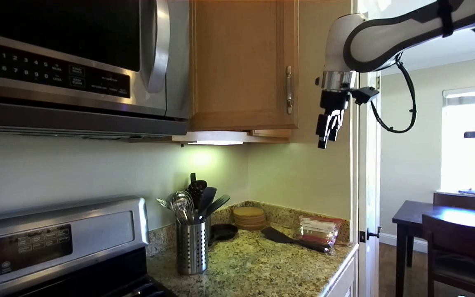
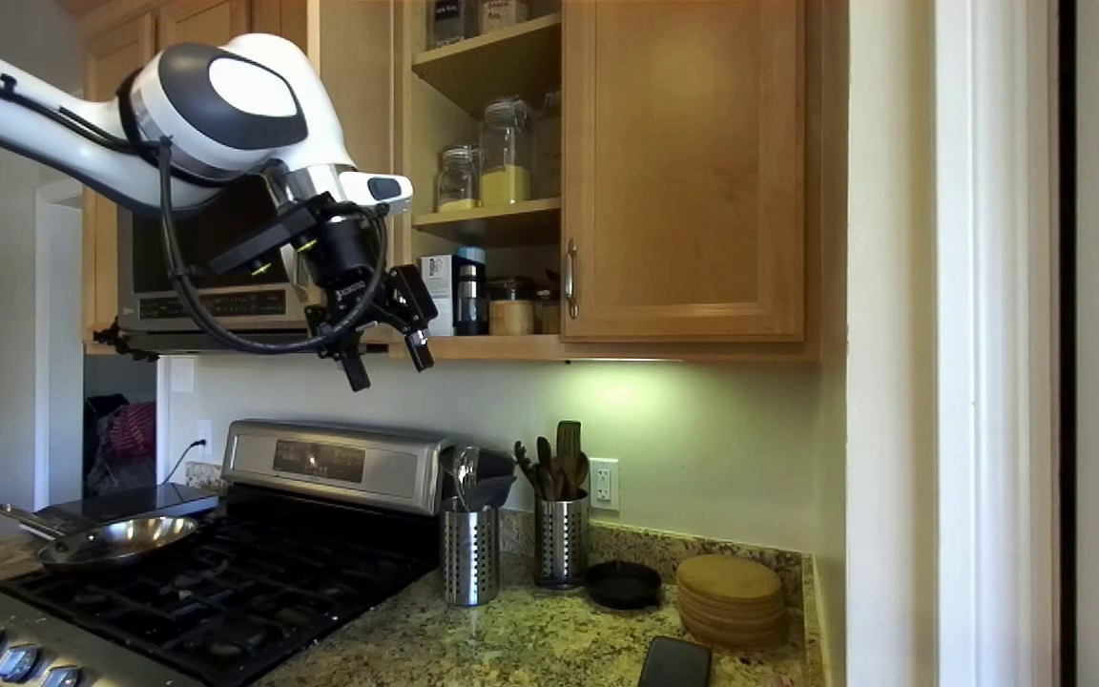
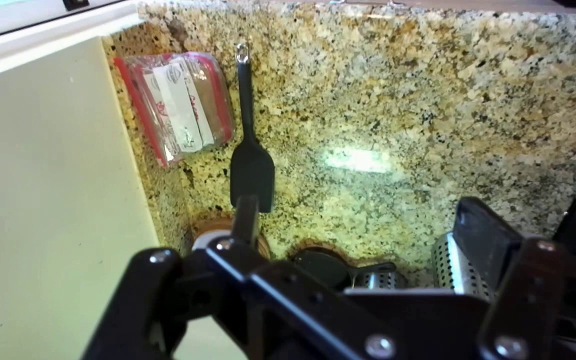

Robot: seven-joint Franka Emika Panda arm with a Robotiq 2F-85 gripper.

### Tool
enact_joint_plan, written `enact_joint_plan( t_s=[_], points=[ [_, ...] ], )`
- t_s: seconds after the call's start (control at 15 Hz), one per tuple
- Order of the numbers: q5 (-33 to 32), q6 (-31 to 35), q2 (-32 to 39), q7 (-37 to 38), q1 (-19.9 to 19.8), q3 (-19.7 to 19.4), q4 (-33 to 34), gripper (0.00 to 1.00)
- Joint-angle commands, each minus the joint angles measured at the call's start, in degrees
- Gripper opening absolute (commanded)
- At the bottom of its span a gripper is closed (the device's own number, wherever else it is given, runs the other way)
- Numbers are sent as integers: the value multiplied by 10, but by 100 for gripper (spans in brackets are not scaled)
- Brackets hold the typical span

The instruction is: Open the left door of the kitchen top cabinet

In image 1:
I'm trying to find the perforated steel utensil holder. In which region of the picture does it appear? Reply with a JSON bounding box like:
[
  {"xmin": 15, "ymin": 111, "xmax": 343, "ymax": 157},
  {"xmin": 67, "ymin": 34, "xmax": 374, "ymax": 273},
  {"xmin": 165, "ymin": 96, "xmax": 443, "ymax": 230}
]
[{"xmin": 175, "ymin": 218, "xmax": 210, "ymax": 276}]

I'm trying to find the white room door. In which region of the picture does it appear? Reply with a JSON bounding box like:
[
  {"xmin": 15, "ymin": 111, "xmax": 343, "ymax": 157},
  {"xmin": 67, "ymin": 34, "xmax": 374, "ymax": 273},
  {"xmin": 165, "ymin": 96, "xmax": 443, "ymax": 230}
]
[{"xmin": 357, "ymin": 71, "xmax": 383, "ymax": 297}]

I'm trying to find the under-cabinet light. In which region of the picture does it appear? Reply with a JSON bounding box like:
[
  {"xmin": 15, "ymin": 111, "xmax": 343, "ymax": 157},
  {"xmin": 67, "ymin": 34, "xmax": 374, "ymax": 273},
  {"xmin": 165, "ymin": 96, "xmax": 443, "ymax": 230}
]
[{"xmin": 187, "ymin": 140, "xmax": 245, "ymax": 146}]

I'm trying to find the clear plastic bag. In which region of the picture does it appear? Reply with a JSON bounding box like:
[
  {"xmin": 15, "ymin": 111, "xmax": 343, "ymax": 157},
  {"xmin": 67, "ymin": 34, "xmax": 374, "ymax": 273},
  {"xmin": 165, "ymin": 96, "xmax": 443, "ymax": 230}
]
[{"xmin": 297, "ymin": 215, "xmax": 344, "ymax": 248}]

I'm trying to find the window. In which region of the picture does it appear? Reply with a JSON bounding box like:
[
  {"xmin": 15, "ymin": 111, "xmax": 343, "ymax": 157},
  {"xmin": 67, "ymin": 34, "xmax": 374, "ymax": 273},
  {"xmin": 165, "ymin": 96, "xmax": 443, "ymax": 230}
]
[{"xmin": 440, "ymin": 84, "xmax": 475, "ymax": 195}]

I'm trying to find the metal whisk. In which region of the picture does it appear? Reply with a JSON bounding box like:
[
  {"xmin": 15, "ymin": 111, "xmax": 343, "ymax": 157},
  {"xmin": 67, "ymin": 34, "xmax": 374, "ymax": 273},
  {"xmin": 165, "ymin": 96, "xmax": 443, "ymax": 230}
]
[{"xmin": 170, "ymin": 190, "xmax": 196, "ymax": 226}]

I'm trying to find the dark wooden chair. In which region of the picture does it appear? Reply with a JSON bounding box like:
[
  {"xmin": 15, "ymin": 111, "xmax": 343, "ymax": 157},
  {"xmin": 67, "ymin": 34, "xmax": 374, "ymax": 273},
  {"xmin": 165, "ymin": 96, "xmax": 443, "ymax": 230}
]
[
  {"xmin": 421, "ymin": 214, "xmax": 475, "ymax": 297},
  {"xmin": 433, "ymin": 191, "xmax": 475, "ymax": 214}
]

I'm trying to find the stainless steel microwave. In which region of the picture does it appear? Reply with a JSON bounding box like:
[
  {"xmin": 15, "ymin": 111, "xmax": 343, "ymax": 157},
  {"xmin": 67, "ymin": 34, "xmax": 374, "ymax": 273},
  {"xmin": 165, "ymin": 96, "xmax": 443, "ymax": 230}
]
[{"xmin": 0, "ymin": 0, "xmax": 191, "ymax": 139}]

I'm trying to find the white base cabinet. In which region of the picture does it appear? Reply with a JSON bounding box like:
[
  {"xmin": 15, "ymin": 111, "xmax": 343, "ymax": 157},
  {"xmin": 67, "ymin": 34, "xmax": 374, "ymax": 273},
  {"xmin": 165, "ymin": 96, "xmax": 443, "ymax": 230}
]
[{"xmin": 322, "ymin": 247, "xmax": 359, "ymax": 297}]

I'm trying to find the wooden cabinet door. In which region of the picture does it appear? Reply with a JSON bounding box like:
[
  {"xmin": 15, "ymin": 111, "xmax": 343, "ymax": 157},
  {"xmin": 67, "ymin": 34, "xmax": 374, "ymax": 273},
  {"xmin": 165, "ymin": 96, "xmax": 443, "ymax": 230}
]
[{"xmin": 190, "ymin": 0, "xmax": 300, "ymax": 132}]

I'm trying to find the metal cabinet door handle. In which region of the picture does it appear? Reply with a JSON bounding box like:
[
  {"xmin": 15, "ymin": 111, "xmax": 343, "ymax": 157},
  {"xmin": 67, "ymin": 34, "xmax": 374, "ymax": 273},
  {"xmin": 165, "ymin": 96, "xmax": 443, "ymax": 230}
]
[{"xmin": 285, "ymin": 66, "xmax": 294, "ymax": 116}]

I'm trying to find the microwave door handle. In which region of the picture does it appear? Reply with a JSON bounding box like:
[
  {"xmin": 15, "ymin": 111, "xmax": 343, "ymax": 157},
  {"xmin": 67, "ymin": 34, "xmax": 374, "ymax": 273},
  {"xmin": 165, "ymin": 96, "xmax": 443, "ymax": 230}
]
[{"xmin": 140, "ymin": 0, "xmax": 172, "ymax": 94}]

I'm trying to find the black plastic spoon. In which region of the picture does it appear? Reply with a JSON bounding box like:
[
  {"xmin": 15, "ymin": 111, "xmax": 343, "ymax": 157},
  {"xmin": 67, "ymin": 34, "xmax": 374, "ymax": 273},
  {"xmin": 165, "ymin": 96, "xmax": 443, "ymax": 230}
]
[{"xmin": 198, "ymin": 186, "xmax": 218, "ymax": 221}]

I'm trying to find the microwave door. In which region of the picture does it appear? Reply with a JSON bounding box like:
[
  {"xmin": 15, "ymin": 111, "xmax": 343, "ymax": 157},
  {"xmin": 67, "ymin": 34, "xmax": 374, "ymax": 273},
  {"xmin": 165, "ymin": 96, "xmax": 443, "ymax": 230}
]
[{"xmin": 0, "ymin": 0, "xmax": 169, "ymax": 117}]

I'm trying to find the metal spoon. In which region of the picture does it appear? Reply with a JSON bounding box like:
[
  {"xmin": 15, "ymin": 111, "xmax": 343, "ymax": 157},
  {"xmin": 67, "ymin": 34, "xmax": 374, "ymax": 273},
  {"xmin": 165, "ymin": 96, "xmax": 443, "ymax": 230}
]
[{"xmin": 156, "ymin": 198, "xmax": 177, "ymax": 212}]

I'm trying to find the stainless steel stove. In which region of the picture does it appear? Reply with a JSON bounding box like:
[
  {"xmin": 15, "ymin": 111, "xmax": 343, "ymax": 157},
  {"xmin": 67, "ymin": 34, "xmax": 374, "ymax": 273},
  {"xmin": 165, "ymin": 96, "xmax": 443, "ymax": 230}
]
[{"xmin": 0, "ymin": 196, "xmax": 177, "ymax": 297}]

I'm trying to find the stack of cork coasters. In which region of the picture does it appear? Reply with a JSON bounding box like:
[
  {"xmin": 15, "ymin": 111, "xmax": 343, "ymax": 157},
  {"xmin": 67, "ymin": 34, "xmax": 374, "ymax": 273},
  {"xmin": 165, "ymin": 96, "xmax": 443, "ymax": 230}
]
[{"xmin": 232, "ymin": 206, "xmax": 268, "ymax": 231}]

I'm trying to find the small black skillet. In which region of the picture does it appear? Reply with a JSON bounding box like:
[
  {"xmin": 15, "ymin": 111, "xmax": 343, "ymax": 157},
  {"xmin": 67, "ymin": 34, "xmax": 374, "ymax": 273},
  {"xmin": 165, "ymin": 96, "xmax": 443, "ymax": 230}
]
[{"xmin": 208, "ymin": 223, "xmax": 239, "ymax": 248}]

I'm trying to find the wooden kitchen cabinet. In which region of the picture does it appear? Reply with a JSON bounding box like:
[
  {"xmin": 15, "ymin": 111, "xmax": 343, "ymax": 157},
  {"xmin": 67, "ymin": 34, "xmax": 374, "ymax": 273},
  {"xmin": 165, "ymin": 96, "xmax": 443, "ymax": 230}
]
[{"xmin": 188, "ymin": 0, "xmax": 352, "ymax": 145}]

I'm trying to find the dark wooden table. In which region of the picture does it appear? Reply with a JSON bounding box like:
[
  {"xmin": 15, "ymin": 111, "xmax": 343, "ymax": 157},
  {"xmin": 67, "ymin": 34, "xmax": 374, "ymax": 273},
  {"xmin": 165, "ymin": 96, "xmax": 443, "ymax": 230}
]
[{"xmin": 392, "ymin": 200, "xmax": 475, "ymax": 297}]

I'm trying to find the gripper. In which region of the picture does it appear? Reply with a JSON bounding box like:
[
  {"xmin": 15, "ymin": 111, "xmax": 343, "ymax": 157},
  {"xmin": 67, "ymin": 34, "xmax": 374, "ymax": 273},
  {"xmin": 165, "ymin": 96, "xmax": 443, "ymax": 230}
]
[{"xmin": 315, "ymin": 90, "xmax": 350, "ymax": 149}]

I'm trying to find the black spatula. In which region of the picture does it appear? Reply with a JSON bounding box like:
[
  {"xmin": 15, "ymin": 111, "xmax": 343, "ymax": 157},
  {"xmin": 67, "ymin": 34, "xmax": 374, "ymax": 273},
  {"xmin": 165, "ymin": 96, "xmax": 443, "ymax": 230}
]
[{"xmin": 261, "ymin": 226, "xmax": 331, "ymax": 253}]

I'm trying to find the black slotted turner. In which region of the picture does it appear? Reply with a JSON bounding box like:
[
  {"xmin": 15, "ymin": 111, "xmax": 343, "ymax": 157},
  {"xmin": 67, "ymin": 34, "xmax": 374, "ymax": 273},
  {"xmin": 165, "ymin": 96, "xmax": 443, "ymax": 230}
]
[{"xmin": 186, "ymin": 172, "xmax": 208, "ymax": 210}]

